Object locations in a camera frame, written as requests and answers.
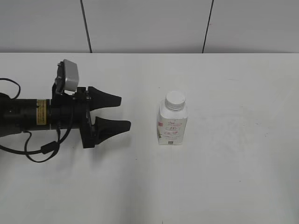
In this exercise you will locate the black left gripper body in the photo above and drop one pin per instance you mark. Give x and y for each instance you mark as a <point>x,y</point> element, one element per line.
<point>73,112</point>

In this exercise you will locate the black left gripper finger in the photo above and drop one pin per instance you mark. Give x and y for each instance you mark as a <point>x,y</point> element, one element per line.
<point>105,128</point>
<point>101,99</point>

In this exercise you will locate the white square drink bottle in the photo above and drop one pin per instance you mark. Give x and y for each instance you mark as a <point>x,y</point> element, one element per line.
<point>171,125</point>

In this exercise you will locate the white screw cap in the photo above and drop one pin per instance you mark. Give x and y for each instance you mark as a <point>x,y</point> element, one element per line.
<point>175,100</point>

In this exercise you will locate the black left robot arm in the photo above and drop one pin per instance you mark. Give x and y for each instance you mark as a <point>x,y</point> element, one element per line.
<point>19,115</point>

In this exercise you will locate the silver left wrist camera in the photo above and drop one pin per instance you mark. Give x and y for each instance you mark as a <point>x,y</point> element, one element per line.
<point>67,77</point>

